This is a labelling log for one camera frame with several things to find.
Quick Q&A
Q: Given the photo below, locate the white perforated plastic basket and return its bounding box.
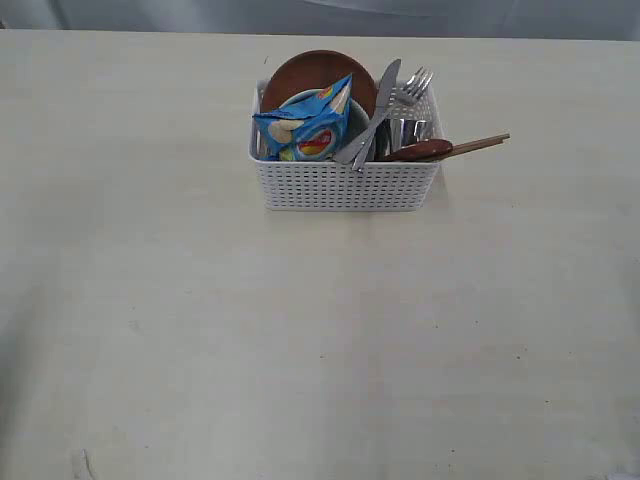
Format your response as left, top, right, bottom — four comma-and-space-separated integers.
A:
247, 76, 443, 214

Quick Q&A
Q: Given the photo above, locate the blue chips bag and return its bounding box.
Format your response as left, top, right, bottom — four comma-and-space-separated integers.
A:
253, 74, 352, 162

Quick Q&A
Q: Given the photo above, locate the pale green ceramic bowl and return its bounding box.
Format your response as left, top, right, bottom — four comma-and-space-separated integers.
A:
280, 89, 369, 148

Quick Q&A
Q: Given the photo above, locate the dark brown wooden spoon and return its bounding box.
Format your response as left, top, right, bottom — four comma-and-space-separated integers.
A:
380, 139, 453, 162

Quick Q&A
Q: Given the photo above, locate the silver table knife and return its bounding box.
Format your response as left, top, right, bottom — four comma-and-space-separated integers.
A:
333, 58, 401, 172

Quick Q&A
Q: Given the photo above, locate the silver fork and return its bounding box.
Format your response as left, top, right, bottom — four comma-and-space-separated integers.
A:
352, 67, 434, 173

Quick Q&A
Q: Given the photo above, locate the shiny steel cup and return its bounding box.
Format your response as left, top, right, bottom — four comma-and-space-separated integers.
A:
374, 118, 433, 161

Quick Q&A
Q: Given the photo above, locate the lower brown wooden chopstick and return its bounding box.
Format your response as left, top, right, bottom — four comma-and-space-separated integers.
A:
428, 135, 511, 162

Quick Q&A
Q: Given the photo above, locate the round brown wooden plate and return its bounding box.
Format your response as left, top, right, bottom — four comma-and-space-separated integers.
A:
260, 50, 377, 118

